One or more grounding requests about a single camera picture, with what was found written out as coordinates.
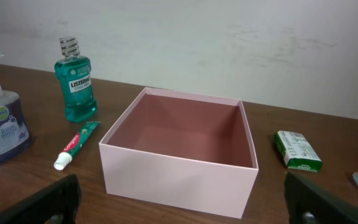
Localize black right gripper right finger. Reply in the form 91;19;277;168
284;172;358;224

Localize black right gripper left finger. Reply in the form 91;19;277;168
0;174;81;224

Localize green white soap bar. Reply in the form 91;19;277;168
273;131;323;172

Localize green mouthwash bottle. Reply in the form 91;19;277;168
54;37;97;123

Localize green red toothpaste tube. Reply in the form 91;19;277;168
53;121;100;170

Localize pink cardboard box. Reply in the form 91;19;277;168
99;88;259;218

